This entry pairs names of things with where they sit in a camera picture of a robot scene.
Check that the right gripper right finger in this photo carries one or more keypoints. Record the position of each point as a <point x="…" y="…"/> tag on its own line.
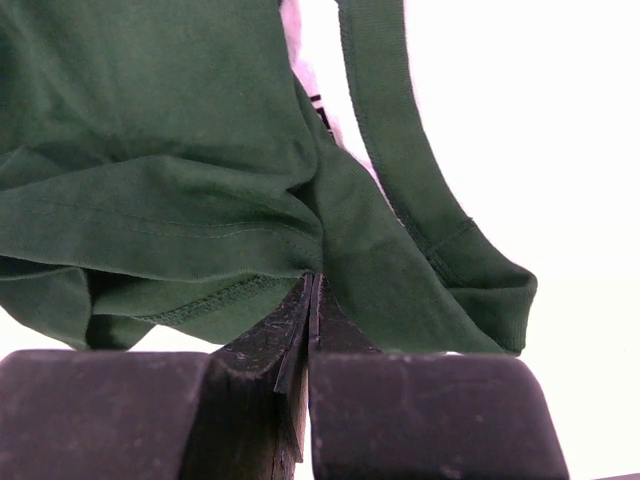
<point x="410" y="416"/>

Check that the white green raglan t-shirt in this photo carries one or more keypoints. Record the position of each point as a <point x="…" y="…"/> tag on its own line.
<point x="163" y="164"/>

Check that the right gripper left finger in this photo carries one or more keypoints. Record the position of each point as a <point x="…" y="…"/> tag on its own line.
<point x="237" y="413"/>

